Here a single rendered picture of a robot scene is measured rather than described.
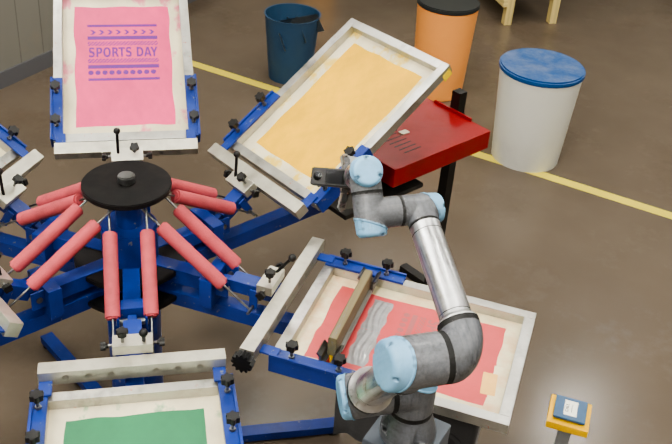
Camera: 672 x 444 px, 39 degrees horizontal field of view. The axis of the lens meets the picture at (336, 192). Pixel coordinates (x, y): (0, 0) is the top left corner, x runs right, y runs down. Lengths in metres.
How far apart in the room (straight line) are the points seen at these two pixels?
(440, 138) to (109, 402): 1.94
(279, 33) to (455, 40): 1.27
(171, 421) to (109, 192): 0.83
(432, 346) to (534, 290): 3.24
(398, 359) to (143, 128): 2.29
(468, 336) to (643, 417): 2.68
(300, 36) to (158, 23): 2.72
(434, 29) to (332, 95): 2.98
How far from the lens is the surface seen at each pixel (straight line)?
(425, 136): 4.18
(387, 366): 2.01
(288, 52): 6.99
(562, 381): 4.71
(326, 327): 3.27
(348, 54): 4.05
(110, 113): 4.08
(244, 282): 3.31
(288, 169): 3.75
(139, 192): 3.28
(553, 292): 5.25
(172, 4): 4.40
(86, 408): 3.01
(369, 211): 2.20
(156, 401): 3.01
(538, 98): 6.03
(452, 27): 6.80
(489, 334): 3.35
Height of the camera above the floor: 3.06
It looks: 32 degrees down
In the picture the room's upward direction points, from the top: 5 degrees clockwise
